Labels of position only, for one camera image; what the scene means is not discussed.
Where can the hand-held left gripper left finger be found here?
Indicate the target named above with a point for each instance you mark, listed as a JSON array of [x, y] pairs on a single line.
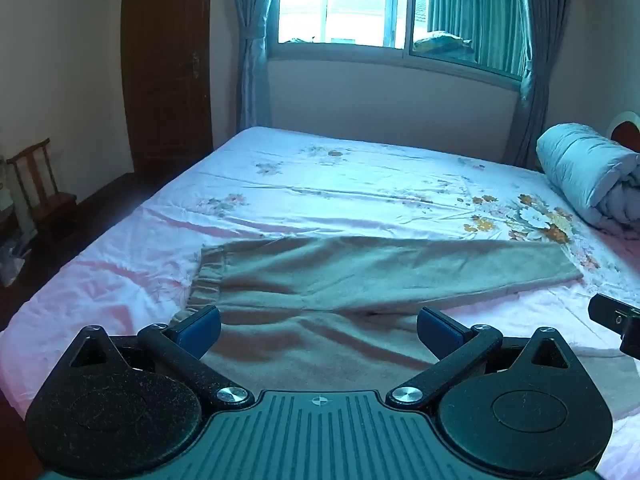
[[197, 332]]

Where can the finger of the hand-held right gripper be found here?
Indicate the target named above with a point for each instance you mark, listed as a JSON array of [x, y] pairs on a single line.
[[612, 316]]

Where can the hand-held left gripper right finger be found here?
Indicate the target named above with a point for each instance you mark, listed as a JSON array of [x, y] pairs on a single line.
[[436, 332]]

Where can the grey-brown pants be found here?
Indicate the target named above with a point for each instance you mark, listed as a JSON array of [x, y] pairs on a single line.
[[350, 270]]

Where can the rolled light blue quilt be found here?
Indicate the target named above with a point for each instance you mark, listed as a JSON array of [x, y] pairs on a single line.
[[585, 170]]

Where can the bed with floral sheet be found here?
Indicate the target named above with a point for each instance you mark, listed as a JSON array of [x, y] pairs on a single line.
[[325, 175]]

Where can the white plastic bag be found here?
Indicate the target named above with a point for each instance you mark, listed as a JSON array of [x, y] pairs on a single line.
[[11, 267]]

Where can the dark wooden chair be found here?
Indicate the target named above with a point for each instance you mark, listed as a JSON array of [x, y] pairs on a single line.
[[47, 200]]

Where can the dark wooden door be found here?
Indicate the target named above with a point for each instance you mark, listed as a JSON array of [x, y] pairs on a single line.
[[167, 70]]

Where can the grey-blue curtain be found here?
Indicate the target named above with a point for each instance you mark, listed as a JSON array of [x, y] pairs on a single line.
[[252, 50], [537, 60]]

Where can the cloth bundle on windowsill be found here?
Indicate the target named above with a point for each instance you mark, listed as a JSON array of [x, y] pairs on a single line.
[[440, 44]]

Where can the teal curtain behind glass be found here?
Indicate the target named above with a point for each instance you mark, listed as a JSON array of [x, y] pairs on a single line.
[[475, 5]]

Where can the window with metal frame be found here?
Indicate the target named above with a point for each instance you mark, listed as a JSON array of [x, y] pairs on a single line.
[[350, 5]]

